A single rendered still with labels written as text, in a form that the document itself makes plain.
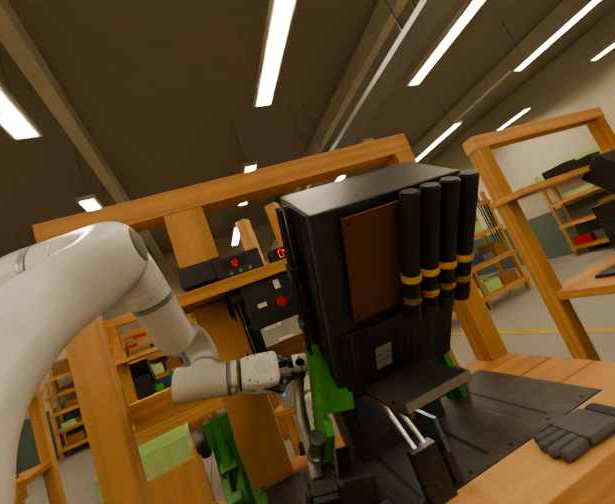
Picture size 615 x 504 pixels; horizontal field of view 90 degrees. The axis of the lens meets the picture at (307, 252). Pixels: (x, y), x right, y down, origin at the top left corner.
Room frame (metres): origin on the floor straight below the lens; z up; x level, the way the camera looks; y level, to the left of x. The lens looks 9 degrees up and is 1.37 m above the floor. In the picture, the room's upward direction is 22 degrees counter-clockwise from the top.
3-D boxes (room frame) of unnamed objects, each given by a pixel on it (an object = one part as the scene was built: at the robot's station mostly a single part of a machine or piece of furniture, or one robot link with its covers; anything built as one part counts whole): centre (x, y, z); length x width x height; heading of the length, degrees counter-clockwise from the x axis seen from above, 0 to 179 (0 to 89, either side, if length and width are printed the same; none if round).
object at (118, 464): (1.20, 0.10, 1.36); 1.49 x 0.09 x 0.97; 107
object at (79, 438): (8.66, 6.25, 1.11); 3.01 x 0.54 x 2.23; 111
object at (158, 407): (1.26, 0.12, 1.23); 1.30 x 0.05 x 0.09; 107
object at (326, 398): (0.83, 0.07, 1.17); 0.13 x 0.12 x 0.20; 107
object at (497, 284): (6.29, -2.76, 1.14); 2.45 x 0.55 x 2.28; 111
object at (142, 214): (1.20, 0.10, 1.89); 1.50 x 0.09 x 0.09; 107
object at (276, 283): (1.08, 0.18, 1.42); 0.17 x 0.12 x 0.15; 107
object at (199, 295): (1.16, 0.09, 1.52); 0.90 x 0.25 x 0.04; 107
